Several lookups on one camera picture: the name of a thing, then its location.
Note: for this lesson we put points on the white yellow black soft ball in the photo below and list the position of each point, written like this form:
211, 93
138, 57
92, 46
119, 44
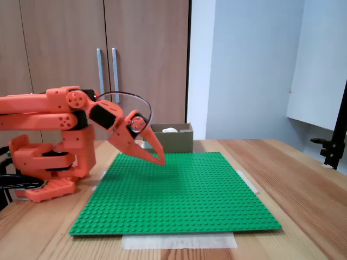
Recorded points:
169, 130

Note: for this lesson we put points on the open cardboard box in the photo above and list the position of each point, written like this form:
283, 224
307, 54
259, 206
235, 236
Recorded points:
176, 142

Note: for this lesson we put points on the masking tape strip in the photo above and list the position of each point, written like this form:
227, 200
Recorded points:
179, 241
145, 146
98, 184
248, 181

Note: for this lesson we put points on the green studded baseplate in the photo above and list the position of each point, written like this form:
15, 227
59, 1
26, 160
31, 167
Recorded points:
176, 195

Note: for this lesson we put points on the brown wooden cabinet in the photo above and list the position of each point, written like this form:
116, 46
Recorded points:
54, 40

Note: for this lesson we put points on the black table clamp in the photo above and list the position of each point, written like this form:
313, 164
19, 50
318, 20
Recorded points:
21, 182

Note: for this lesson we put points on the black camera stand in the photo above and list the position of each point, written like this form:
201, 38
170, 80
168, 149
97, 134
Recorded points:
332, 151

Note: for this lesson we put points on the white wall panel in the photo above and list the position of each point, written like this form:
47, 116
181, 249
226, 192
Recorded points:
320, 67

